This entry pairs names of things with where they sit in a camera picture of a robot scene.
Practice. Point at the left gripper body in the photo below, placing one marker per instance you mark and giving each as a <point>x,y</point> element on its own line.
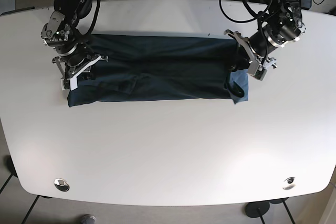
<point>253,56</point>

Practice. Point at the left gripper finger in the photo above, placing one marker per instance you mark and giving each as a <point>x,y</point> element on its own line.
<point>237,64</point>

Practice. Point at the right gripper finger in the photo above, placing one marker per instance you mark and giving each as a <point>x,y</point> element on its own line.
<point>88,73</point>

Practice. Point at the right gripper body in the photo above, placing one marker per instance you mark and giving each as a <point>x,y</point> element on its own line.
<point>76,63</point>

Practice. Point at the dark blue T-shirt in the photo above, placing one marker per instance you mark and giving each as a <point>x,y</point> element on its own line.
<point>148,68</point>

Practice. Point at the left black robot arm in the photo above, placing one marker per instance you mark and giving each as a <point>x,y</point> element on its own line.
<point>279,22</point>

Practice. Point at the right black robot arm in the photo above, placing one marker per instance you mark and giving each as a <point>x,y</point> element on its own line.
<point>61,33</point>

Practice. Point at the left silver table grommet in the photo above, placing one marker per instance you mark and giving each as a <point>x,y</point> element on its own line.
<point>61,185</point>

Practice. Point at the silver table grommet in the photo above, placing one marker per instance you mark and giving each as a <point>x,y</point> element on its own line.
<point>61,185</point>
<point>289,183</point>

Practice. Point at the black table leg left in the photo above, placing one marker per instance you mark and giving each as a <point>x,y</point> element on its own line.
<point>10,167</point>

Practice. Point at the right silver table grommet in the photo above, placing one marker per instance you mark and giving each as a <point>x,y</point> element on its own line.
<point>289,183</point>

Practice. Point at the grey shoe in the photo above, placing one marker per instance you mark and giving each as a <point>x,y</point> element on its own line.
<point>87,219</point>

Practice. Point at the black round stand base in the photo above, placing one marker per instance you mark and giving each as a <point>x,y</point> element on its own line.
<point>257,209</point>

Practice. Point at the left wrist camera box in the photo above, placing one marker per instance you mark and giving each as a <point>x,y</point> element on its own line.
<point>257,71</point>

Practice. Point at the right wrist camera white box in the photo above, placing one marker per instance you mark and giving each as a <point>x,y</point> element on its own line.
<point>69,84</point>

